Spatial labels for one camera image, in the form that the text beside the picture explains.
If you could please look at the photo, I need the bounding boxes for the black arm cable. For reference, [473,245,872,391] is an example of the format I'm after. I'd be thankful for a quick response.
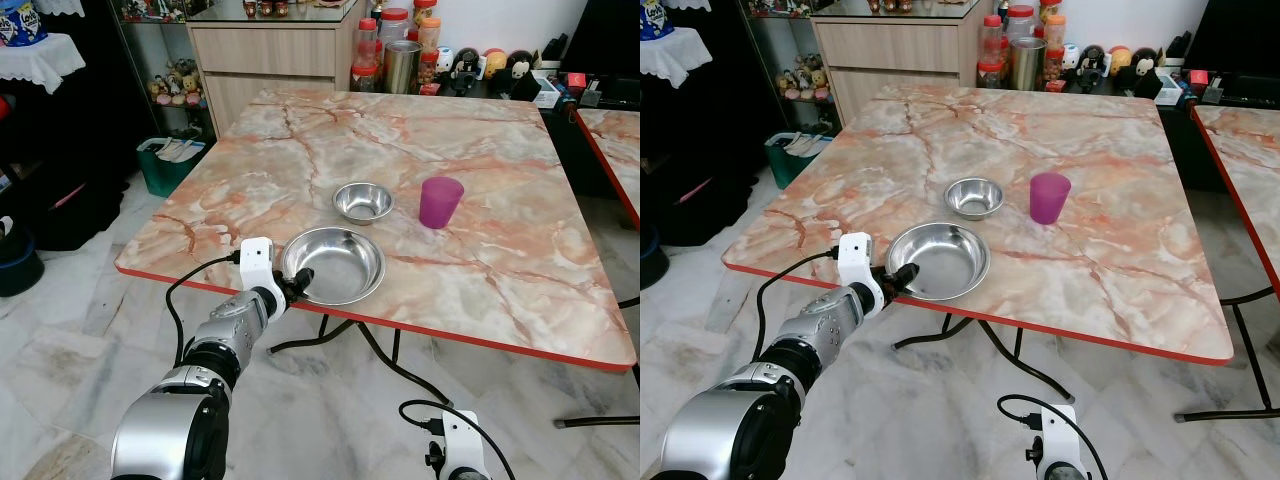
[400,400,516,480]
[997,395,1111,480]
[755,248,841,361]
[165,252,246,369]

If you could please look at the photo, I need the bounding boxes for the wide red-lid plastic jar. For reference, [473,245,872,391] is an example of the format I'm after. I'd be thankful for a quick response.
[1005,5,1039,43]
[378,8,412,46]

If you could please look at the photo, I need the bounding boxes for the black round bucket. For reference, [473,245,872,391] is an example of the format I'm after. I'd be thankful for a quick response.
[640,225,662,291]
[0,220,46,298]

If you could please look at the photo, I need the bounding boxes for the small steel bowl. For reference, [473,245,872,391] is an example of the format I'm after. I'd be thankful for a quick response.
[944,177,1005,220]
[332,181,395,225]

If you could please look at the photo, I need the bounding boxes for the glass display shelf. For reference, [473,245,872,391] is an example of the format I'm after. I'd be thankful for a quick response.
[745,0,841,136]
[110,0,216,141]

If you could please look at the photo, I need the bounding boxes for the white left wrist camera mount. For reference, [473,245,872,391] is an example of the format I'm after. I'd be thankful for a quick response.
[838,232,887,316]
[240,237,277,301]

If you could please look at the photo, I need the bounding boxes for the green plastic bin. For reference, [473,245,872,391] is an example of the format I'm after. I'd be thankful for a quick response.
[765,132,831,191]
[137,137,208,198]

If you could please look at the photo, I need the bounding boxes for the large steel bowl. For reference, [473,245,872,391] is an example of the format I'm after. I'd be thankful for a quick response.
[886,222,991,301]
[281,227,386,306]

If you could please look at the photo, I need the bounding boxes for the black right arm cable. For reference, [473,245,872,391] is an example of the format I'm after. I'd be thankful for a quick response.
[400,400,516,480]
[997,395,1111,480]

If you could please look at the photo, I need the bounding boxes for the black television screen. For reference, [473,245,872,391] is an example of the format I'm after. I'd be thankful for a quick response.
[560,0,641,77]
[1185,0,1280,73]

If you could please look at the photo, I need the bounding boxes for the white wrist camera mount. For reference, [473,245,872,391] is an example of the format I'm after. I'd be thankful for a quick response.
[838,232,887,316]
[1037,405,1086,480]
[240,237,277,301]
[440,410,491,480]

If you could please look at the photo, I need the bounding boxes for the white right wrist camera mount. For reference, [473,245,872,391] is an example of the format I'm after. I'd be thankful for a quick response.
[1037,405,1086,480]
[440,410,491,480]

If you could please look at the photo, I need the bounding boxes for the purple plastic cup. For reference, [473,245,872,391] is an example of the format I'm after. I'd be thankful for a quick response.
[1030,172,1072,225]
[419,177,465,230]

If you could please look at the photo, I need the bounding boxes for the steel tumbler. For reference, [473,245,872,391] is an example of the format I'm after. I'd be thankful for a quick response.
[1010,37,1047,92]
[384,40,423,95]

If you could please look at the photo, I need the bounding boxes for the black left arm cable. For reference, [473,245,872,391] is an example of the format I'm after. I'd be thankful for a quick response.
[165,252,246,369]
[755,248,841,361]

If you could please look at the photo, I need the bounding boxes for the light wooden drawer cabinet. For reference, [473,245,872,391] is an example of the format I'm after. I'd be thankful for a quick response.
[810,0,987,126]
[187,0,367,136]

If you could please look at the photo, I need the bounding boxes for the small bear figurines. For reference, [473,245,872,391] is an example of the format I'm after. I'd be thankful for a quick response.
[148,60,206,109]
[775,55,831,101]

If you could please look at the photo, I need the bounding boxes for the blue white printed carton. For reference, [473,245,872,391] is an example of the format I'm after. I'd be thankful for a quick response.
[640,0,677,41]
[0,0,48,48]

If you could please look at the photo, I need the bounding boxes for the white lace cloth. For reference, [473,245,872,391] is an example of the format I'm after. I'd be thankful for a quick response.
[640,27,713,89]
[0,33,87,94]

